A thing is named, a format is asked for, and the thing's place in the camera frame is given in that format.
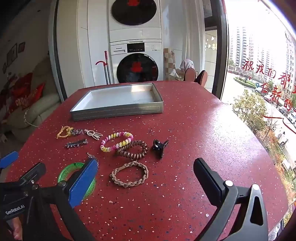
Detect pink yellow spiral hair tie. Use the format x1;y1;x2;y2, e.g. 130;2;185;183
100;131;134;152

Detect brown spiral hair tie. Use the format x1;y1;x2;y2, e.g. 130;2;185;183
115;140;149;161

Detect white shopping bag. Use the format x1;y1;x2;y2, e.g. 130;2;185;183
169;69;182;81

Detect spotted silver hair clip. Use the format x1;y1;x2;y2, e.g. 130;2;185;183
65;138;88;149

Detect green translucent bangle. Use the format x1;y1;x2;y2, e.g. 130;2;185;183
57;162;96;200

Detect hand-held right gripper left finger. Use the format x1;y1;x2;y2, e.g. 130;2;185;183
38;158;98;241

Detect silver bead chain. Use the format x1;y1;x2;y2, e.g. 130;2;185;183
87;152;100;166

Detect person's left hand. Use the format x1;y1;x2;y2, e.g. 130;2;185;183
6;218;23;241

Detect pink backed chair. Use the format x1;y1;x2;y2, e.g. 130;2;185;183
184;67;196;82

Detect glass window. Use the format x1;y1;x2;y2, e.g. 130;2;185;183
225;0;296;176

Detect yellow hair tie with charm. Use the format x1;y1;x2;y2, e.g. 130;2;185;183
56;126;74;140

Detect red handled mop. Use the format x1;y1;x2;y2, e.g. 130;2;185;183
95;50;111;85

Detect dark backed chair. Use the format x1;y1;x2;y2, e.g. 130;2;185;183
194;70;208;88

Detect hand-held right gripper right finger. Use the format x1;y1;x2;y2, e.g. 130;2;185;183
193;158;270;241

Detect large wall picture frame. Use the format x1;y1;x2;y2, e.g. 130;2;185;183
6;44;18;66

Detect black claw hair clip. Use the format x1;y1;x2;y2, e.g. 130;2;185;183
151;138;170;160

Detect grey shallow tray box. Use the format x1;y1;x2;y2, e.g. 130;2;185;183
70;83;164;121

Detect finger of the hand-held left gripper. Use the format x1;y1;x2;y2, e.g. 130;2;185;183
0;151;19;169
20;162;47;186

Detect beige braided hair tie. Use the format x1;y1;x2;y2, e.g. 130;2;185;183
110;161;149;188

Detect white stacked dryer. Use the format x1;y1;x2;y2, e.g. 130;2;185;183
107;0;162;43

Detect white washing machine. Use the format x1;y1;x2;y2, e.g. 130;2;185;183
110;39;163;84

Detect pink towel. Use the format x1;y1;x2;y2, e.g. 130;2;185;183
180;59;195;71

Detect red printed cushions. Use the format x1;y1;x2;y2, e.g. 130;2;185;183
0;73;45;121

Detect cream leather sofa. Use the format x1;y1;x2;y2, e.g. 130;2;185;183
5;56;62;143

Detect white tall cabinet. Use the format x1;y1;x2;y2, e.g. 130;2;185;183
55;0;111;98

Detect beige bunny hair clip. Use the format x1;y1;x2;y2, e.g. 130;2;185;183
84;129;103;141

